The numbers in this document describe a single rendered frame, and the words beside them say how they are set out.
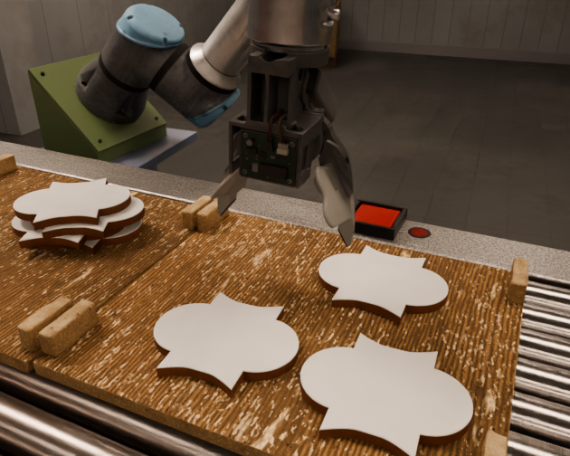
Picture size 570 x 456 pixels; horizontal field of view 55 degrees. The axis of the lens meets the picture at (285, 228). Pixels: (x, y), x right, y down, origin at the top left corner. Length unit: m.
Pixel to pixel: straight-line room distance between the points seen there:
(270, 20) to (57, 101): 0.79
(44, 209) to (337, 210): 0.38
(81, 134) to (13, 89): 3.22
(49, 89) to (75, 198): 0.50
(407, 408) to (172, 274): 0.32
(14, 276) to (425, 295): 0.47
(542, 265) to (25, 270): 0.63
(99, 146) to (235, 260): 0.58
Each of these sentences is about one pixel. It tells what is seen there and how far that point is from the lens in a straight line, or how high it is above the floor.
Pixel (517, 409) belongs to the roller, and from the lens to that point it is 0.54.
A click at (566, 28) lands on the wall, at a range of 7.14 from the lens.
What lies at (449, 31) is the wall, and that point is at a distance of 7.16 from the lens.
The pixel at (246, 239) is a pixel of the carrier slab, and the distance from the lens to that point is 0.71.
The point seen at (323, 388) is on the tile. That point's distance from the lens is 0.48.
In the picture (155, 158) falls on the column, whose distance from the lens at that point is 1.20.
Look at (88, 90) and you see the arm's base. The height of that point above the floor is 1.01.
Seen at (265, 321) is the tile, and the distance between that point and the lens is 0.55.
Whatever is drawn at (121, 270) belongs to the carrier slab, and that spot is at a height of 0.94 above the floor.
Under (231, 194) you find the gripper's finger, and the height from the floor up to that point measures 1.03.
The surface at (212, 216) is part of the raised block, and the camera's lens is 0.73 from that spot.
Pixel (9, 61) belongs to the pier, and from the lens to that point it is 4.37.
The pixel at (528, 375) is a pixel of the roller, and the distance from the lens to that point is 0.58.
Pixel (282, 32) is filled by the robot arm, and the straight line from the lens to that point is 0.47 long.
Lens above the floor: 1.28
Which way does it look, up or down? 28 degrees down
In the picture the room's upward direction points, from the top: straight up
